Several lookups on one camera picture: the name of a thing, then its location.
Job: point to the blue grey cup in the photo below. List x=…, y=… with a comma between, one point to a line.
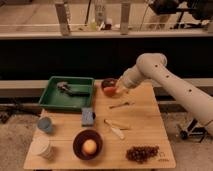
x=45, y=125

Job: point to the small red bowl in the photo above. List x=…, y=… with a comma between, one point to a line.
x=109, y=82

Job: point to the wooden folding table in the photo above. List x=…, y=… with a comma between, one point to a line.
x=147, y=129

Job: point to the wooden spatula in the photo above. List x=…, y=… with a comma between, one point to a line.
x=117, y=124

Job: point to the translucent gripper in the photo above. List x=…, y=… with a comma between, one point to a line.
x=120, y=88

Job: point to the blue sponge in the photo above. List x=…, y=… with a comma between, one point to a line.
x=88, y=117

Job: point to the white ribbed cup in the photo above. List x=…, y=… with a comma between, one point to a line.
x=41, y=147

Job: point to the grey tool in tray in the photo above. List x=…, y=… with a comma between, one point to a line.
x=65, y=88

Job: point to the green plastic tray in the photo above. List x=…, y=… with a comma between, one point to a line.
x=54, y=100

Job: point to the dark brown bowl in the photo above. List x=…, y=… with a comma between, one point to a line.
x=81, y=138

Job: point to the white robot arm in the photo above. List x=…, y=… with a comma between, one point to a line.
x=153, y=66

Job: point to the white plastic knife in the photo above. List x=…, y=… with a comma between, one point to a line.
x=118, y=132

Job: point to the bunch of dark grapes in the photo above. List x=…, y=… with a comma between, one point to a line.
x=141, y=154

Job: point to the orange ball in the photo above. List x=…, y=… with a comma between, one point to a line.
x=89, y=147

